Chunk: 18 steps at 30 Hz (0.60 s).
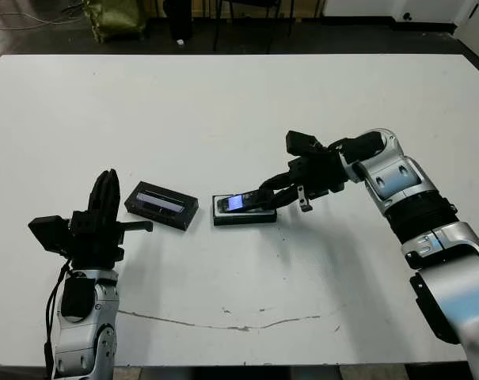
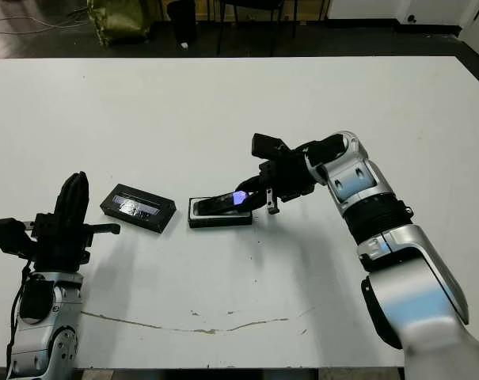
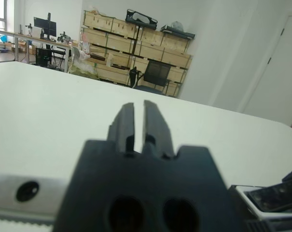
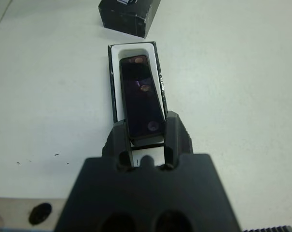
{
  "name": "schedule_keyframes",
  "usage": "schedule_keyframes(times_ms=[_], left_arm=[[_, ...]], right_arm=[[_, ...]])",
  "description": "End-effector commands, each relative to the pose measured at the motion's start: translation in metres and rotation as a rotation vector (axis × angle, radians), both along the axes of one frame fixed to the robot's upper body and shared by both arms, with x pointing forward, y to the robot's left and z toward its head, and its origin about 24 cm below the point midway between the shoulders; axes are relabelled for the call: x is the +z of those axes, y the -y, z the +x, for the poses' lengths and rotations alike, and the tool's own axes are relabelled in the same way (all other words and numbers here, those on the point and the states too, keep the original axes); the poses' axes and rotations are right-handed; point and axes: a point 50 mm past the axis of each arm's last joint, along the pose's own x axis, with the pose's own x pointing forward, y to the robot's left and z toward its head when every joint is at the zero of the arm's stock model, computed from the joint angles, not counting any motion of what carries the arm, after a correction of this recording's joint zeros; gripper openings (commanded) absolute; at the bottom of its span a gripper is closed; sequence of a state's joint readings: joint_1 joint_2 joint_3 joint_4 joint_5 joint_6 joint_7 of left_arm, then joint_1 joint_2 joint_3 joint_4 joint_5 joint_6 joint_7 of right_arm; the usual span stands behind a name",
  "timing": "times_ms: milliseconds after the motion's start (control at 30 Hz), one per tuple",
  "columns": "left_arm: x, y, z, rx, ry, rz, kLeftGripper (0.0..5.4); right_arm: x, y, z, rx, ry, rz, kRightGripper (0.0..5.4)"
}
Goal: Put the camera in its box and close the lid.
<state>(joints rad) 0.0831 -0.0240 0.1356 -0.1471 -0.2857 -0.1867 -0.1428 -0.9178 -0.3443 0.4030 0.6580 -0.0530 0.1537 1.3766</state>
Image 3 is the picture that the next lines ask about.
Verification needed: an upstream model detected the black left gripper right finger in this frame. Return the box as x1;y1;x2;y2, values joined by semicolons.
140;100;249;232

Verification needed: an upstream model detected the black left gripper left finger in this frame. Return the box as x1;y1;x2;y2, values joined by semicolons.
53;102;153;232

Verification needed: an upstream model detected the black bar-shaped camera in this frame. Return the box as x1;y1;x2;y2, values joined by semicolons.
247;180;292;213

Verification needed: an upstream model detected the black box white foam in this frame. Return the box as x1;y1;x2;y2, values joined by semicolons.
230;185;292;220

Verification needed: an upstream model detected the white door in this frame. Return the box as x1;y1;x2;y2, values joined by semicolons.
241;14;292;126

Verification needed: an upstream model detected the light wooden crate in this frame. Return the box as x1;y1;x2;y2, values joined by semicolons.
106;33;136;54
161;35;190;55
140;29;165;48
135;42;165;62
168;66;188;84
162;49;194;69
111;18;139;39
95;62;130;83
84;10;114;29
82;27;109;47
107;52;133;69

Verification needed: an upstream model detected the black upright case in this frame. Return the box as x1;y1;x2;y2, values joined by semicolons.
129;67;139;89

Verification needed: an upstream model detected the yellow-green bag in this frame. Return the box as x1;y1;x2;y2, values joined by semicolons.
68;60;99;79

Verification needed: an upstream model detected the black mesh office chair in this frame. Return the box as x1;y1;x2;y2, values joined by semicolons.
133;60;173;96

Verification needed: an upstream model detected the white plastic bag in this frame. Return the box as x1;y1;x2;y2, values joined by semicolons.
72;47;91;62

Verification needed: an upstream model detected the black folding chair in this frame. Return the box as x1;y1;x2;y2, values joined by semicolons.
50;44;67;70

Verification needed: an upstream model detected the black computer tower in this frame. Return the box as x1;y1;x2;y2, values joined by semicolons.
36;47;52;66

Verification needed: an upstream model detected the black stand pole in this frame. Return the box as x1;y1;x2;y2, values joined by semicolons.
133;26;141;58

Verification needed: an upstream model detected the black flat tray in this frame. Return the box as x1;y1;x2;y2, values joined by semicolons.
160;25;196;41

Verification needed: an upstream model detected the grey crumpled bag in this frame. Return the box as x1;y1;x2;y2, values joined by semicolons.
171;21;184;32

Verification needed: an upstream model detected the wooden top metal desk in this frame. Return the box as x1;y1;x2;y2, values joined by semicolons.
0;29;71;73

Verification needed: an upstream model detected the black open carry case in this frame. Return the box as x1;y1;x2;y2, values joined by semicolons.
125;9;159;31

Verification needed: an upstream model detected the black computer monitor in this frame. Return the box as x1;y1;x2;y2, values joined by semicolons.
34;12;57;40

